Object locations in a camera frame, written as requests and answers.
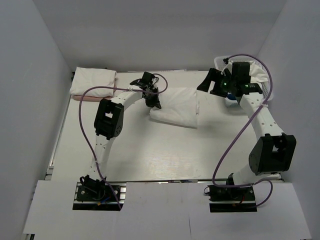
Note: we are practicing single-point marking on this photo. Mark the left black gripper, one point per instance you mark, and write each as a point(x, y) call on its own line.
point(155, 103)

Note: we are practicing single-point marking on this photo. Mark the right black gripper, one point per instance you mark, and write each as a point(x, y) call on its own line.
point(215, 75)

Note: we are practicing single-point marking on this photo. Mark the white cartoon print t-shirt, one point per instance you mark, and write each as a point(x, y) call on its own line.
point(179, 106)

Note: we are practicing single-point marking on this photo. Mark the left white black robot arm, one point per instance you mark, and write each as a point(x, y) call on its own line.
point(108, 125)

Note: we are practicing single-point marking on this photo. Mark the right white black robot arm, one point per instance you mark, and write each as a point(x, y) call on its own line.
point(274, 149)

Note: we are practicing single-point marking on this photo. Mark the blue t-shirt in basket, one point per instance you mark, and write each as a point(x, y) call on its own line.
point(231, 97)

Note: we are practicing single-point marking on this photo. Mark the crumpled white t-shirt in basket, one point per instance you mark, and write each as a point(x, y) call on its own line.
point(258, 75)

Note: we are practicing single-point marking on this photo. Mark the white plastic laundry basket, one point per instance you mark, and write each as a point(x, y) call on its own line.
point(221, 61)

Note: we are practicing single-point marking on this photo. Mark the folded white t-shirt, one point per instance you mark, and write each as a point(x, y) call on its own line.
point(86, 78)

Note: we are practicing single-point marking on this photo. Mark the folded pink t-shirt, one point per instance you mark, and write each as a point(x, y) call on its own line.
point(85, 98)

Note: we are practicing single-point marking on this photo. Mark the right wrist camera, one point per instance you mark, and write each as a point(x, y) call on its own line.
point(242, 69)

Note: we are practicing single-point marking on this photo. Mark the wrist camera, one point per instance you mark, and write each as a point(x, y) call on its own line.
point(146, 82)
point(242, 69)

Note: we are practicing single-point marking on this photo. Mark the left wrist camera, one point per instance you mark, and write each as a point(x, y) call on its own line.
point(146, 82)

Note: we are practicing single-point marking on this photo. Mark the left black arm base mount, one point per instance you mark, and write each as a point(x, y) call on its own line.
point(96, 195)

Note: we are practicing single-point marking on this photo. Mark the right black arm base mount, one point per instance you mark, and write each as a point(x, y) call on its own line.
point(231, 200)

